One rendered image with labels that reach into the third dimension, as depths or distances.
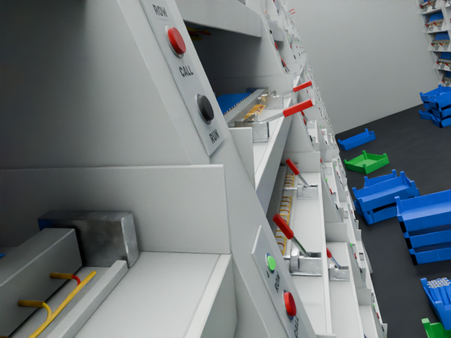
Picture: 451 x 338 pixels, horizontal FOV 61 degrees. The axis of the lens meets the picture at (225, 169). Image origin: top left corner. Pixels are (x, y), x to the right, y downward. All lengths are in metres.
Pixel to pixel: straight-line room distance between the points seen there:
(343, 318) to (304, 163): 0.36
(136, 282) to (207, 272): 0.04
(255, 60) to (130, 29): 0.70
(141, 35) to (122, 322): 0.13
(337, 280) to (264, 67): 0.48
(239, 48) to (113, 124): 0.70
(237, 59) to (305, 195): 0.35
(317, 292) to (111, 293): 0.34
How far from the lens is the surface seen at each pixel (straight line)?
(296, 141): 0.90
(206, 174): 0.19
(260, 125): 0.46
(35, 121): 0.23
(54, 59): 0.22
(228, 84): 0.90
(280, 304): 0.27
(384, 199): 2.24
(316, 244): 0.60
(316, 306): 0.47
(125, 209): 0.22
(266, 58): 0.89
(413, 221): 1.76
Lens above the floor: 1.01
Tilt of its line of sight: 11 degrees down
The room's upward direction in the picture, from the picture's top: 23 degrees counter-clockwise
